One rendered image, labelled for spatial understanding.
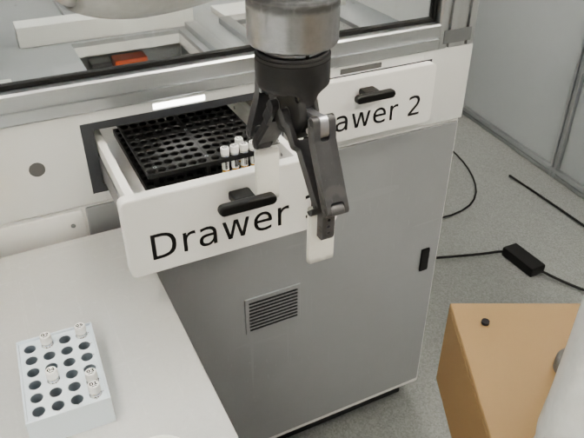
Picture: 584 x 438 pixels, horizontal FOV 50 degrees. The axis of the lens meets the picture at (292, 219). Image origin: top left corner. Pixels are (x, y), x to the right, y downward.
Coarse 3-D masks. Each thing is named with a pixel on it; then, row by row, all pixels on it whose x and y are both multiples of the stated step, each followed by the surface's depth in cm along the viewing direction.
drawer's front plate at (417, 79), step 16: (416, 64) 109; (432, 64) 109; (336, 80) 103; (352, 80) 103; (368, 80) 105; (384, 80) 106; (400, 80) 108; (416, 80) 109; (432, 80) 111; (320, 96) 102; (336, 96) 104; (352, 96) 105; (400, 96) 110; (432, 96) 113; (320, 112) 104; (336, 112) 105; (352, 112) 107; (400, 112) 111; (352, 128) 108; (368, 128) 110; (384, 128) 112
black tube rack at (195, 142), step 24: (168, 120) 98; (192, 120) 98; (216, 120) 98; (240, 120) 97; (120, 144) 98; (144, 144) 90; (168, 144) 91; (192, 144) 91; (216, 144) 91; (144, 168) 84; (216, 168) 90; (240, 168) 90
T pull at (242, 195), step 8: (232, 192) 77; (240, 192) 77; (248, 192) 77; (272, 192) 77; (232, 200) 77; (240, 200) 76; (248, 200) 76; (256, 200) 76; (264, 200) 76; (272, 200) 77; (224, 208) 74; (232, 208) 75; (240, 208) 75; (248, 208) 76; (256, 208) 76
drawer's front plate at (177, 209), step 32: (288, 160) 80; (160, 192) 74; (192, 192) 75; (224, 192) 77; (288, 192) 82; (128, 224) 74; (160, 224) 76; (192, 224) 78; (288, 224) 85; (128, 256) 76; (192, 256) 80
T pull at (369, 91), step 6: (360, 90) 104; (366, 90) 104; (372, 90) 104; (378, 90) 103; (384, 90) 103; (390, 90) 104; (360, 96) 101; (366, 96) 102; (372, 96) 102; (378, 96) 103; (384, 96) 103; (390, 96) 104; (360, 102) 102; (366, 102) 102
